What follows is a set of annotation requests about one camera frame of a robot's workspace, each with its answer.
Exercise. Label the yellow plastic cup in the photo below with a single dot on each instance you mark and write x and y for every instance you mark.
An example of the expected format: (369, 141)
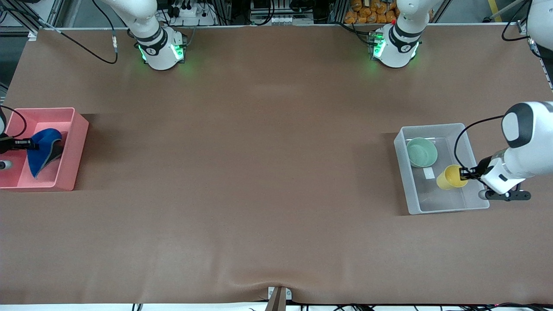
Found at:
(447, 179)

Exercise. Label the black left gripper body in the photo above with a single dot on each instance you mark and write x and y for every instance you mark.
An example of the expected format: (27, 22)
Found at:
(481, 167)

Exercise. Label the mint green bowl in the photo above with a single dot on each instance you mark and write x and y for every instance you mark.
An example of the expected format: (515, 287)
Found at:
(421, 152)

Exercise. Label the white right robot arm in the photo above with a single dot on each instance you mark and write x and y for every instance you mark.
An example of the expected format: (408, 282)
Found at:
(160, 47)

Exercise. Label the orange packaged goods pile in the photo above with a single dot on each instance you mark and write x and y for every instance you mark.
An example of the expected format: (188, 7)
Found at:
(371, 13)

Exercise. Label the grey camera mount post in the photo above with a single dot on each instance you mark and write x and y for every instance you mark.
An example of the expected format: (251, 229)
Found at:
(278, 302)

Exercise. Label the aluminium frame profile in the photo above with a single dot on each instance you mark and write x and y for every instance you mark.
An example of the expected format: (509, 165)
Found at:
(55, 13)

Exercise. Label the white rectangular sticker label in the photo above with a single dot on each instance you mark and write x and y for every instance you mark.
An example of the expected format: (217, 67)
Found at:
(429, 173)

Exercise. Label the pink plastic bin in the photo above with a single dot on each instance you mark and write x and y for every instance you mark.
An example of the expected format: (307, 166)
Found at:
(21, 177)

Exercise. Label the white terminal block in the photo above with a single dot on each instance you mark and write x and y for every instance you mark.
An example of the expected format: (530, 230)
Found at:
(291, 20)

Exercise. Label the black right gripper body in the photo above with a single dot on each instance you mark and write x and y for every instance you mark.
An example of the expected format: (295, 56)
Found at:
(5, 144)

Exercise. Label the white power strip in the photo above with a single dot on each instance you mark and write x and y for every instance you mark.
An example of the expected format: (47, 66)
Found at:
(190, 12)

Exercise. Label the translucent grey plastic bin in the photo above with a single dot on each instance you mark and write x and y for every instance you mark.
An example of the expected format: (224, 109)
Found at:
(449, 203)

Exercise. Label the blue cloth with grey hem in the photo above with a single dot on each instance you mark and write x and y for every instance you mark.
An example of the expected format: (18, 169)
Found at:
(41, 147)

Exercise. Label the white mounting bracket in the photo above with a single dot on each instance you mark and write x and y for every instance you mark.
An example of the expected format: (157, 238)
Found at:
(288, 294)

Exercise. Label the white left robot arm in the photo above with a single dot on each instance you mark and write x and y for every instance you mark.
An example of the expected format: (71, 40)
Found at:
(531, 147)

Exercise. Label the table cover sheet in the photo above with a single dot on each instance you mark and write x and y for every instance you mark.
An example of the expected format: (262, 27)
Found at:
(259, 172)

